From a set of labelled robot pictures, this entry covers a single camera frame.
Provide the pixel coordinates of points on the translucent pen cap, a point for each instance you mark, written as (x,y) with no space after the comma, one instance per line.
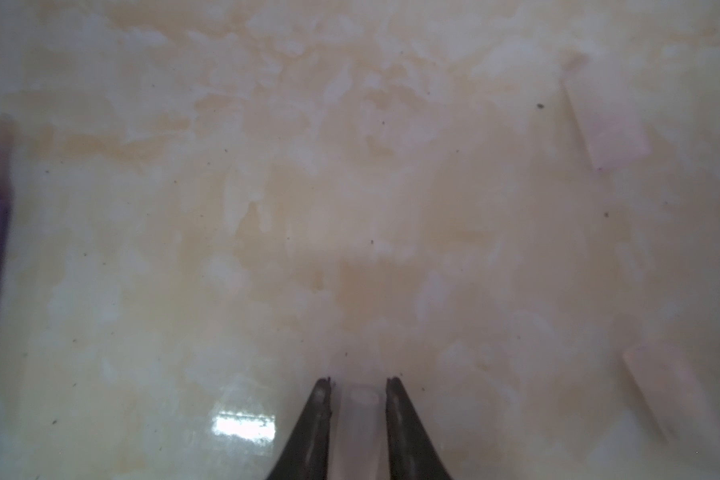
(358,438)
(606,114)
(676,399)

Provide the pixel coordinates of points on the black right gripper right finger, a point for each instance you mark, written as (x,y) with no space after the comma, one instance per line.
(411,454)

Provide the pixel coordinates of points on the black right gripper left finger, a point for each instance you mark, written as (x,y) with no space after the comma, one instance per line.
(306,452)

